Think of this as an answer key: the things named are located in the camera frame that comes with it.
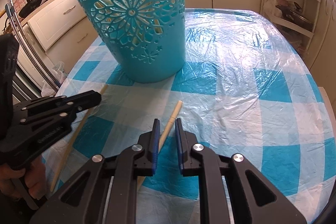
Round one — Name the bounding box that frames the black wok pan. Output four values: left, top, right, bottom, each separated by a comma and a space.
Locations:
19, 0, 42, 18

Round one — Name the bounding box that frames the white shelf rack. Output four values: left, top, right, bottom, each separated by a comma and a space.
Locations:
261, 0, 322, 53

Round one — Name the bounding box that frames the teal perforated plastic basket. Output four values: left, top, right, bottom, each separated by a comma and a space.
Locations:
78, 0, 186, 83

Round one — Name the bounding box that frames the cream cabinet drawers left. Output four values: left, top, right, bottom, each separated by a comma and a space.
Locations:
21, 0, 98, 73

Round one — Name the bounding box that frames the blue checkered tablecloth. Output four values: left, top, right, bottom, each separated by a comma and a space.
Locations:
58, 9, 335, 223

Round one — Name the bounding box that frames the white plastic bag left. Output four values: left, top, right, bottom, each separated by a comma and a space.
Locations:
40, 61, 70, 97

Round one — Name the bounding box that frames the cream cabinets right side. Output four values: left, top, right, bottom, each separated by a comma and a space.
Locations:
305, 0, 336, 90

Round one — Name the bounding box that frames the person left hand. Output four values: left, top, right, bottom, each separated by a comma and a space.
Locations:
0, 155, 48, 201

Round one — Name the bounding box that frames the cream chopstick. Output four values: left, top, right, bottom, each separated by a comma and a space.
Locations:
136, 100, 184, 192
49, 84, 109, 193

